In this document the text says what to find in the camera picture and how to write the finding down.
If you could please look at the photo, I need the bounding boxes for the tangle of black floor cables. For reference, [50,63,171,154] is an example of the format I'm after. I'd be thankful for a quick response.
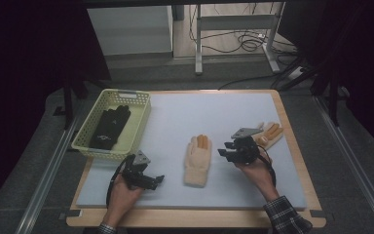
[188,3,299,56]

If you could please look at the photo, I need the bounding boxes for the white metal table frame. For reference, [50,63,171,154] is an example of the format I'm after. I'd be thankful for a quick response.
[194,3,286,76]

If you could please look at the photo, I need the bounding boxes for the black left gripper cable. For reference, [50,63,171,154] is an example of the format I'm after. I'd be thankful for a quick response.
[105,153,136,208]

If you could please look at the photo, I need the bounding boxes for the black metal stand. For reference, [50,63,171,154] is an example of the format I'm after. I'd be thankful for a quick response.
[53,76,90,131]
[311,73,353,128]

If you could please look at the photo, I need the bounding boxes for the person's right hand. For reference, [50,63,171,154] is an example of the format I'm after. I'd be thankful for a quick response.
[234,151,281,203]

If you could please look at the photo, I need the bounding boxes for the black glove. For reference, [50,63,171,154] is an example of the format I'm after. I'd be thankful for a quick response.
[89,104,132,151]

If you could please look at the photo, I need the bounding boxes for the white foam mat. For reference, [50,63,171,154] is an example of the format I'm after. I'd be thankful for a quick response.
[75,92,308,212]

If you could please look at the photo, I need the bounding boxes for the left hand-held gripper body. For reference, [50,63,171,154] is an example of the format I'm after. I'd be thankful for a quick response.
[121,149,160,191]

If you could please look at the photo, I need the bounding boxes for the black floor cable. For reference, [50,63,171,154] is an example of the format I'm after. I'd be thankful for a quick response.
[217,73,278,91]

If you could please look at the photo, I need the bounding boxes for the white cabinet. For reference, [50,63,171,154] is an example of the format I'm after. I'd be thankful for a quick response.
[87,5,174,57]

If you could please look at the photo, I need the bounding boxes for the aluminium rail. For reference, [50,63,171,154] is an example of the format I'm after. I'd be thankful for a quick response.
[14,115,80,234]
[313,96,374,234]

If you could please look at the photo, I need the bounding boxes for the beige glove three orange fingers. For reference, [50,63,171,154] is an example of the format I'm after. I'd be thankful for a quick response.
[252,121,284,151]

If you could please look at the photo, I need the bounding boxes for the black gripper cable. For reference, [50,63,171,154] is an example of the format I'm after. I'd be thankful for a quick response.
[105,153,136,208]
[256,145,278,190]

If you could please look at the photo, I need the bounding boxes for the person's left hand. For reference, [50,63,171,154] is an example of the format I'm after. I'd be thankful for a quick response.
[101,174,144,227]

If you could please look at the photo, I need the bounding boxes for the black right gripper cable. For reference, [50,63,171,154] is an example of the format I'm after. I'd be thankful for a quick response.
[256,145,278,190]

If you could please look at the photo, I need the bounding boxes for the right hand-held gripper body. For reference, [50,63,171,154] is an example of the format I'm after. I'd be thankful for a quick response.
[223,127,264,166]

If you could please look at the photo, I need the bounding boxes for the beige glove two orange fingers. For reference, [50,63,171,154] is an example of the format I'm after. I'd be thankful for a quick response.
[183,134,213,188]

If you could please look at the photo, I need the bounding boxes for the dark curtain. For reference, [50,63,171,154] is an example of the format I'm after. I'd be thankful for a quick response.
[277,0,374,160]
[0,0,112,217]

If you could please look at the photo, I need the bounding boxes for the white power strip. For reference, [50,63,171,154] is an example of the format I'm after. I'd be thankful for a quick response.
[286,65,305,81]

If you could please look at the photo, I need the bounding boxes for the pale green plastic basket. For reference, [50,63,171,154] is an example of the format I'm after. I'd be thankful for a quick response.
[70,88,153,161]

